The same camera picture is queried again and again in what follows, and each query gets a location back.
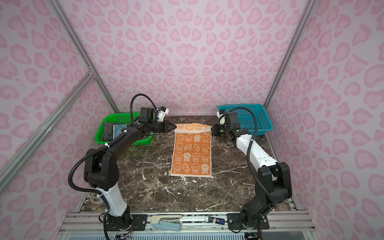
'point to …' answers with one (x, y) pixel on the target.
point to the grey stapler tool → (168, 222)
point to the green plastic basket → (121, 118)
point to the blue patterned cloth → (117, 128)
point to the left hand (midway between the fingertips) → (176, 124)
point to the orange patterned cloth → (191, 150)
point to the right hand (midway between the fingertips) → (212, 126)
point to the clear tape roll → (96, 199)
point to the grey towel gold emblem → (107, 133)
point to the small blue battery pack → (215, 220)
